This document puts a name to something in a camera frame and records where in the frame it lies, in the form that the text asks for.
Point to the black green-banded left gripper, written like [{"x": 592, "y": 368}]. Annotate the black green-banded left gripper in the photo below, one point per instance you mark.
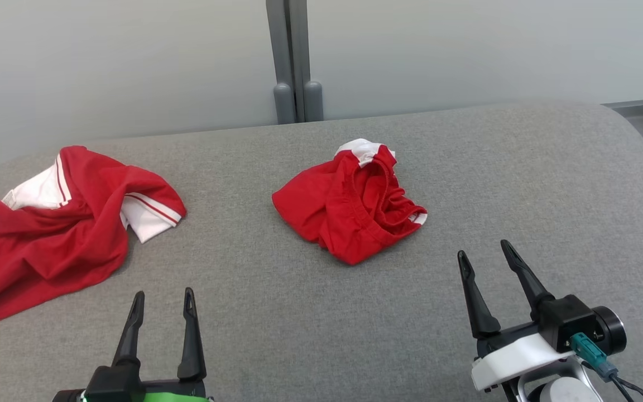
[{"x": 120, "y": 385}]

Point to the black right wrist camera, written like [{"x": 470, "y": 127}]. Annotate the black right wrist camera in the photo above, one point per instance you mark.
[{"x": 578, "y": 321}]

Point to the black white-banded right gripper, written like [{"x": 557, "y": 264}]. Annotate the black white-banded right gripper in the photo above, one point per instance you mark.
[{"x": 517, "y": 357}]

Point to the red shorts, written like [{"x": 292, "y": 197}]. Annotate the red shorts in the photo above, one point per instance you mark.
[{"x": 349, "y": 206}]

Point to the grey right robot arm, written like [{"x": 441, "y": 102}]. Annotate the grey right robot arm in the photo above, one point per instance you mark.
[{"x": 558, "y": 388}]

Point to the red white-sleeved jersey shirt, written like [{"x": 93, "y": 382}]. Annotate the red white-sleeved jersey shirt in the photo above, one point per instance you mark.
[{"x": 48, "y": 240}]

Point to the grey partition post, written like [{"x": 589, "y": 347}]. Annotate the grey partition post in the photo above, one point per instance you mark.
[{"x": 293, "y": 61}]

